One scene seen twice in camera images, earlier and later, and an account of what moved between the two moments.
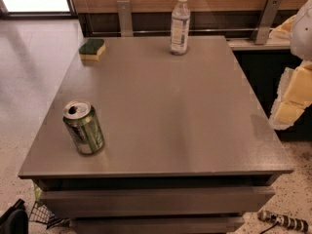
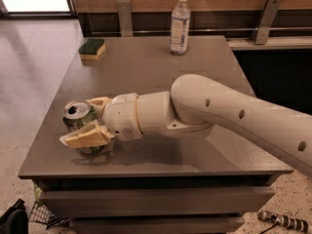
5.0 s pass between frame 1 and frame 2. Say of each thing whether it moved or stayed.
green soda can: stayed
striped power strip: stayed
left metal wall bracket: stayed
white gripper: moved
